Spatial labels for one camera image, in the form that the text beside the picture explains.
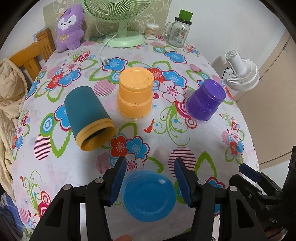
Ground blue plastic cup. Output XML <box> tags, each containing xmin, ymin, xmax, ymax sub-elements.
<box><xmin>121</xmin><ymin>170</ymin><xmax>176</xmax><ymax>222</ymax></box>

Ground teal cup with yellow rim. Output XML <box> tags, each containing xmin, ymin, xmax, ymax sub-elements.
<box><xmin>64</xmin><ymin>86</ymin><xmax>115</xmax><ymax>151</ymax></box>

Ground purple plastic cup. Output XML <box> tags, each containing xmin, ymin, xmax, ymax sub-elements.
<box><xmin>185</xmin><ymin>79</ymin><xmax>226</xmax><ymax>121</ymax></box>

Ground orange plastic cup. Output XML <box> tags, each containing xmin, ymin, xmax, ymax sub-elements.
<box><xmin>117</xmin><ymin>67</ymin><xmax>154</xmax><ymax>119</ymax></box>

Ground green cup on jar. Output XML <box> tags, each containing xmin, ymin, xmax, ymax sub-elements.
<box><xmin>178</xmin><ymin>9</ymin><xmax>193</xmax><ymax>22</ymax></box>

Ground floral tablecloth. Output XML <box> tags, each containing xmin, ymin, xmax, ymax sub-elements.
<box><xmin>12</xmin><ymin>37</ymin><xmax>258</xmax><ymax>240</ymax></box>

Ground beige cabinet door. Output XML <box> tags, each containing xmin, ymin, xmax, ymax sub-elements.
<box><xmin>235</xmin><ymin>32</ymin><xmax>295</xmax><ymax>169</ymax></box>

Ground white standing fan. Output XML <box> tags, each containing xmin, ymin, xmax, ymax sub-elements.
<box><xmin>225</xmin><ymin>50</ymin><xmax>260</xmax><ymax>92</ymax></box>

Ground dark clothes pile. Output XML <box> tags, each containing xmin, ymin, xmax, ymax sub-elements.
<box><xmin>1</xmin><ymin>192</ymin><xmax>23</xmax><ymax>240</ymax></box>

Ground glass mason jar mug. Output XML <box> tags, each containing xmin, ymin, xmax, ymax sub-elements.
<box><xmin>164</xmin><ymin>17</ymin><xmax>192</xmax><ymax>48</ymax></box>

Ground beige jacket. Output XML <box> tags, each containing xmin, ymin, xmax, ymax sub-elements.
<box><xmin>0</xmin><ymin>58</ymin><xmax>28</xmax><ymax>202</ymax></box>

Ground cotton swab container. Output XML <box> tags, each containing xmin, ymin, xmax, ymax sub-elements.
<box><xmin>144</xmin><ymin>23</ymin><xmax>159</xmax><ymax>40</ymax></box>

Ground wooden chair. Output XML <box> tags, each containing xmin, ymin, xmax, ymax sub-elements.
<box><xmin>10</xmin><ymin>28</ymin><xmax>56</xmax><ymax>80</ymax></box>

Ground purple plush toy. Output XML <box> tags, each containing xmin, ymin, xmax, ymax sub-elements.
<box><xmin>56</xmin><ymin>4</ymin><xmax>84</xmax><ymax>52</ymax></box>

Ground green desk fan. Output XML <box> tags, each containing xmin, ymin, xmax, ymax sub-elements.
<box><xmin>81</xmin><ymin>0</ymin><xmax>152</xmax><ymax>48</ymax></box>

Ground white fan power cable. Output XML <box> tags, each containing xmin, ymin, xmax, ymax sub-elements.
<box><xmin>99</xmin><ymin>31</ymin><xmax>120</xmax><ymax>66</ymax></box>

